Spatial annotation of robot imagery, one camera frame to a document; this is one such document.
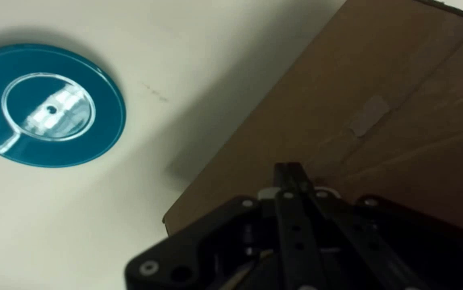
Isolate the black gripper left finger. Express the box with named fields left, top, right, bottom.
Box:
left=125, top=161, right=318, bottom=290

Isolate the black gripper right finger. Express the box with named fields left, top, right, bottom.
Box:
left=294, top=161, right=463, bottom=290

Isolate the brown cardboard box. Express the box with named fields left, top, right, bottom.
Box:
left=162, top=0, right=463, bottom=238

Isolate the small teal round lid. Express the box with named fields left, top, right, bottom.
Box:
left=0, top=43, right=128, bottom=169

